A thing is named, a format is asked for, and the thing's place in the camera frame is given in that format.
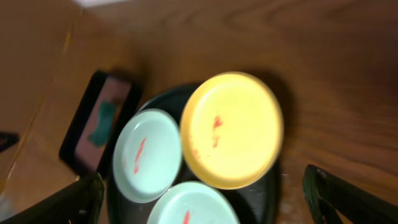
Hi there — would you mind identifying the yellow plate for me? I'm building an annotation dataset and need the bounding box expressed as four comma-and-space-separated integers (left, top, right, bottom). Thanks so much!
180, 72, 284, 190

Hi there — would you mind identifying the black rectangular maroon tray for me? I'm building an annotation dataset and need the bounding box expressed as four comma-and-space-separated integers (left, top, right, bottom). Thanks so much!
59, 71, 144, 177

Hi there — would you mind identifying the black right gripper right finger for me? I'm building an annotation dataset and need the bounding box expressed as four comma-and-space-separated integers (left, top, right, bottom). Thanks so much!
303, 165, 397, 224

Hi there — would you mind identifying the mint plate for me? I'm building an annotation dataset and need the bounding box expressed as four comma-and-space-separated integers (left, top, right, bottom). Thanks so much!
147, 181, 240, 224
113, 109, 182, 203

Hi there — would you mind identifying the green yellow sponge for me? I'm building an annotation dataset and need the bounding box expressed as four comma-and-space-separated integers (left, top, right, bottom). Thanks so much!
88, 101, 118, 147

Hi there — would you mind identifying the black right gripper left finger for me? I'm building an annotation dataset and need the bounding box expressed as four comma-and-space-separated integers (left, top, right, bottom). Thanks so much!
1, 172, 105, 224

